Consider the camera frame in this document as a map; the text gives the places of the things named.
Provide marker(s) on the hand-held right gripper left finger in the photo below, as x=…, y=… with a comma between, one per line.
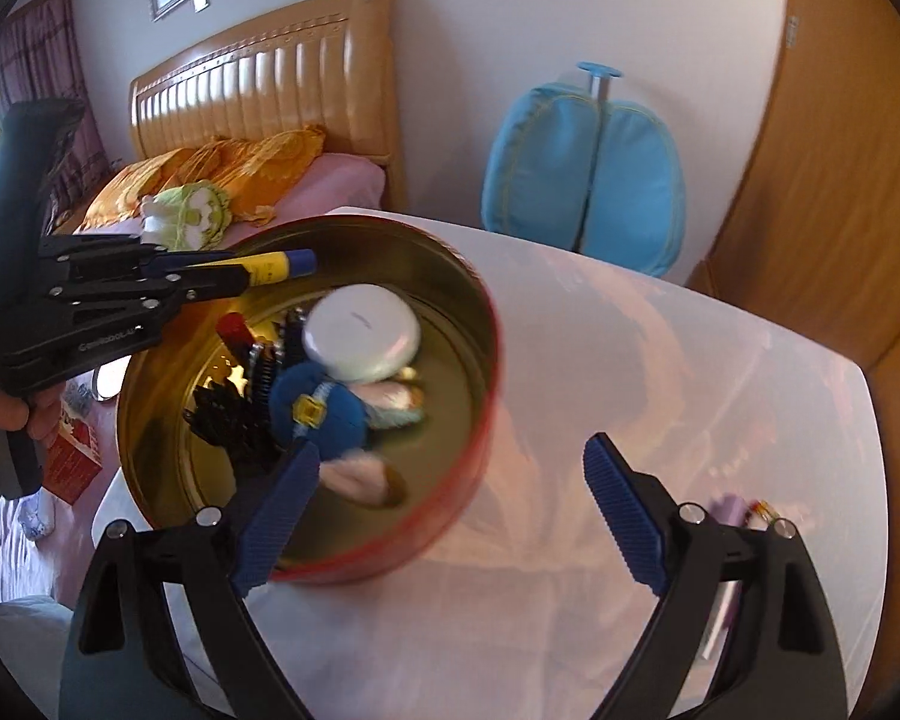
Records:
x=277, y=517

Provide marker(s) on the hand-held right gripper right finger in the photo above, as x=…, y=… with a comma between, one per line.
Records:
x=622, y=510

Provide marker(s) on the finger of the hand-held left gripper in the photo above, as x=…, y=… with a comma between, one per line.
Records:
x=105, y=251
x=195, y=283

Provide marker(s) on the red cylinder case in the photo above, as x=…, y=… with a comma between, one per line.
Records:
x=232, y=330

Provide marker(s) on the yellow tube with blue cap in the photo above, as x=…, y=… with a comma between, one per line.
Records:
x=270, y=266

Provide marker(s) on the black bow hair claw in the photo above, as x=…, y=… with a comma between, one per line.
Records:
x=225, y=420

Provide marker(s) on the blue plush doll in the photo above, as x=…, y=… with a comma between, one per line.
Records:
x=322, y=412

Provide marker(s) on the white oval compact case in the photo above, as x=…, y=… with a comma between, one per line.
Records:
x=360, y=334

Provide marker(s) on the red round tin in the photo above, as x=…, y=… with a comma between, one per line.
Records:
x=450, y=315

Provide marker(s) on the person's left hand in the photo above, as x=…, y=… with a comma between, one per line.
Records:
x=0, y=409

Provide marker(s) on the orange frilled pillow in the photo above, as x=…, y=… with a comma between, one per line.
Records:
x=270, y=165
x=127, y=187

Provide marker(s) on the green cabbage plush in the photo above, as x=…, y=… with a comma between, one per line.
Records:
x=191, y=214

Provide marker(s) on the silver purple lipstick tube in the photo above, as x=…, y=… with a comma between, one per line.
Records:
x=727, y=510

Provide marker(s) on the dark red plaid curtain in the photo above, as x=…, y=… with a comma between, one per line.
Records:
x=37, y=52

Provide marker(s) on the white tablecloth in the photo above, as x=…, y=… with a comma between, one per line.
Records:
x=607, y=352

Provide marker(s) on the red printed box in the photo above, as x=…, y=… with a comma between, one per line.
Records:
x=75, y=457

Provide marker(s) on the person's pale trousers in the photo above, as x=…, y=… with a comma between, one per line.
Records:
x=22, y=652

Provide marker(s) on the blue padded chair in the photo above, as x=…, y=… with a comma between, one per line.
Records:
x=555, y=165

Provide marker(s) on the wooden door with keyhole plate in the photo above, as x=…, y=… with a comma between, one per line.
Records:
x=817, y=165

